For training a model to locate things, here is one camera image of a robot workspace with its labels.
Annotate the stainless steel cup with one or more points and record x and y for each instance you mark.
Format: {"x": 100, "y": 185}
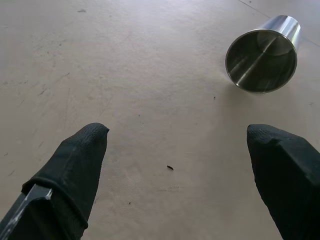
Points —
{"x": 262, "y": 61}

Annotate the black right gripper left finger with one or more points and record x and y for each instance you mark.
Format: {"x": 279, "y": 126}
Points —
{"x": 67, "y": 180}

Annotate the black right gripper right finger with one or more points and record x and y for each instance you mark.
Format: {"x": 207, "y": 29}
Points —
{"x": 287, "y": 180}

